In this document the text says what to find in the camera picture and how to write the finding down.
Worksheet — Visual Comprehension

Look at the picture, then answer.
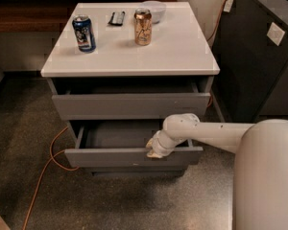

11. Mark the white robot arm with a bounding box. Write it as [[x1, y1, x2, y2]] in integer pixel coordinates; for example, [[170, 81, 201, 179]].
[[147, 113, 288, 230]]

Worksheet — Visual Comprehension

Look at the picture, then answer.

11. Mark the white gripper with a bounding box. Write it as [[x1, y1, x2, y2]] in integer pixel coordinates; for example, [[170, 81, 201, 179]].
[[146, 130, 177, 159]]

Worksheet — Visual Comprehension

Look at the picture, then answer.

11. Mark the blue soda can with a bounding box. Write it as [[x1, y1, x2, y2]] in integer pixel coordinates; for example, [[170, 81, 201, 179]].
[[72, 14, 96, 53]]

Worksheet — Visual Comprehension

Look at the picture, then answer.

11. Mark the dark grey bin cabinet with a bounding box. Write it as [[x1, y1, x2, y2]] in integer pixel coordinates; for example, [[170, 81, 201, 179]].
[[212, 0, 288, 123]]

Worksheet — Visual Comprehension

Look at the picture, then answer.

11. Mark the white bowl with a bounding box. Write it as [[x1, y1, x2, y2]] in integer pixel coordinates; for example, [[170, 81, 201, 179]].
[[140, 1, 166, 24]]

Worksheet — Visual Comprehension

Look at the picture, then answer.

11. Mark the gold soda can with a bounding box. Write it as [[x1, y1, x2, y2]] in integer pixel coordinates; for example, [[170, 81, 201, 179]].
[[134, 8, 152, 46]]

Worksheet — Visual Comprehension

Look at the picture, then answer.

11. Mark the grey top drawer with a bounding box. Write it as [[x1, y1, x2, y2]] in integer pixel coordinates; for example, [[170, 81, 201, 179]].
[[52, 80, 210, 120]]

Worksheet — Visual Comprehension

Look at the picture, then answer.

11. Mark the black rectangular device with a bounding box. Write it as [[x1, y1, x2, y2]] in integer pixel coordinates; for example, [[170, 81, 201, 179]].
[[108, 11, 125, 26]]

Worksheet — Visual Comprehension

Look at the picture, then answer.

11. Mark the grey bottom drawer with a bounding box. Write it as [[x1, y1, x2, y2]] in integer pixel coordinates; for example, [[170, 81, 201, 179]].
[[87, 167, 186, 177]]

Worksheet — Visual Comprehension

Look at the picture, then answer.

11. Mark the orange cable on wall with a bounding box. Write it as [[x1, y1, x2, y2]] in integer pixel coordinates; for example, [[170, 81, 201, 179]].
[[206, 0, 242, 43]]

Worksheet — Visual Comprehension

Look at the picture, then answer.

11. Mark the wooden bench shelf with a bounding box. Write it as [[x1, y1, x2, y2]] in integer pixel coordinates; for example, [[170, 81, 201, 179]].
[[0, 0, 177, 33]]

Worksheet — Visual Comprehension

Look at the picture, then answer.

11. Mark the white label tag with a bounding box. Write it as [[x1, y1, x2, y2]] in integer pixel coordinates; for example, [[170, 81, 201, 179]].
[[224, 0, 234, 12]]

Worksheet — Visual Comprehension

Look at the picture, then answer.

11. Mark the grey drawer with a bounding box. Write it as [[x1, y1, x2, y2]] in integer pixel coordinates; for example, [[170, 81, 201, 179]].
[[65, 120, 203, 172], [87, 167, 186, 177], [52, 80, 210, 120]]

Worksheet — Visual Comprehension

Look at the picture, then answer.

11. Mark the orange cable on floor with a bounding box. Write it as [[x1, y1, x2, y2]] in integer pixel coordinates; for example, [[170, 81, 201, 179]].
[[22, 126, 80, 230]]

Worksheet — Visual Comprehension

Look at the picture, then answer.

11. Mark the grey drawer cabinet white top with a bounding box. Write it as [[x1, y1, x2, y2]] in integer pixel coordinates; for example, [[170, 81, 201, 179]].
[[40, 1, 221, 178]]

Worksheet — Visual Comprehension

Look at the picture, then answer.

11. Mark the white square sticker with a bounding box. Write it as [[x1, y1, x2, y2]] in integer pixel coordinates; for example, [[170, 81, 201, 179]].
[[267, 23, 285, 46]]

